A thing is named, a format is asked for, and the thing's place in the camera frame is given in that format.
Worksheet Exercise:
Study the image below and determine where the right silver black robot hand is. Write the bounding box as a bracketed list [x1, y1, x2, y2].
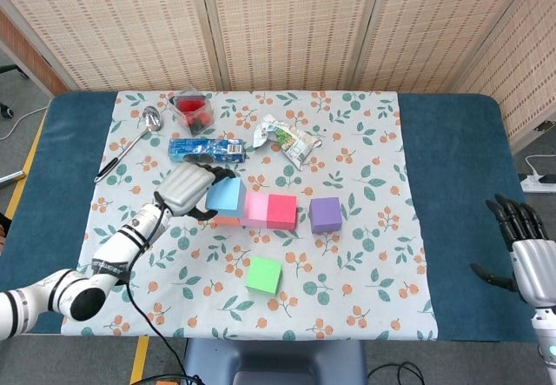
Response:
[470, 193, 556, 308]

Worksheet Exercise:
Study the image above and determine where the clear box with red items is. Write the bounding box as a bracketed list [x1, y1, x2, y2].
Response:
[168, 85, 215, 136]

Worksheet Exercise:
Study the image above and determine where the teal table cover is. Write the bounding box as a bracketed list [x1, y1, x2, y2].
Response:
[0, 91, 544, 343]

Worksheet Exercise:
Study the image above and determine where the blue cookie package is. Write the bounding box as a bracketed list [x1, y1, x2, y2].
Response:
[168, 136, 248, 164]

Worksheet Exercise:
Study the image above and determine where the black floor cable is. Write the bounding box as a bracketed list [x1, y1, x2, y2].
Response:
[367, 361, 426, 385]

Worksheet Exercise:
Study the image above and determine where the green foam cube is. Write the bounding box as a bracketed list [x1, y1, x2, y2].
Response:
[245, 256, 283, 296]

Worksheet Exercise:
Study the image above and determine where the purple foam cube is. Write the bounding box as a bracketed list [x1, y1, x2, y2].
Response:
[308, 196, 343, 235]

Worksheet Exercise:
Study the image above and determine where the crumpled silver snack bag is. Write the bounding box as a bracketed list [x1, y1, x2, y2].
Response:
[253, 114, 323, 172]

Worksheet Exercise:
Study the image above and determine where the pink foam cube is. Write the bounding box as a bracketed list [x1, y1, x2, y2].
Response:
[240, 192, 270, 229]

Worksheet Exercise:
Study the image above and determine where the bamboo folding screen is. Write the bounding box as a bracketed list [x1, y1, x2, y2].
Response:
[0, 0, 556, 143]

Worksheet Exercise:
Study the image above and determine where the light blue foam cube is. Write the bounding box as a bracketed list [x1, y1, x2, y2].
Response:
[205, 177, 248, 219]

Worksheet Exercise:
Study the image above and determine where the grey metal bar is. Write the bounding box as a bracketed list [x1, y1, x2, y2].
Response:
[0, 169, 28, 185]

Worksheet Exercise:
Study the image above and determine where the floral print tablecloth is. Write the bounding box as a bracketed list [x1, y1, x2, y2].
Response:
[60, 90, 439, 342]

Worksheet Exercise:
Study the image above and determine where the metal spoon black handle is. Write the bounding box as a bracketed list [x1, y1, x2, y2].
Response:
[94, 105, 163, 183]

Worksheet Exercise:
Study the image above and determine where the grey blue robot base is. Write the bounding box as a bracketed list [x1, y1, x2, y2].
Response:
[181, 338, 368, 385]

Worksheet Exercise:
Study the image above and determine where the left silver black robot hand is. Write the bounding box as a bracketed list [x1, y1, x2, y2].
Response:
[154, 163, 238, 222]

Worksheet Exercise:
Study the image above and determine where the black office chair base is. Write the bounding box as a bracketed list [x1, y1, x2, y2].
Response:
[0, 63, 30, 120]

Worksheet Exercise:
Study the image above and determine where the white power strip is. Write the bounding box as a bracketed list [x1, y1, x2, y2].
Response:
[520, 174, 556, 194]

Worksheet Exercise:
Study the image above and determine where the white charger cable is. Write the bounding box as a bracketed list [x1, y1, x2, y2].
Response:
[524, 154, 556, 178]

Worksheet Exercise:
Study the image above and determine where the white floor cable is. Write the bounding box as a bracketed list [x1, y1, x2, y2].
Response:
[0, 105, 49, 142]

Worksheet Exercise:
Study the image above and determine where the red foam cube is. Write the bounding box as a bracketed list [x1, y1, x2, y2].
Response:
[266, 194, 299, 231]

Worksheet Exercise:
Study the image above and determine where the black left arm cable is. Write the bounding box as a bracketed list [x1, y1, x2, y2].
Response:
[122, 202, 205, 385]

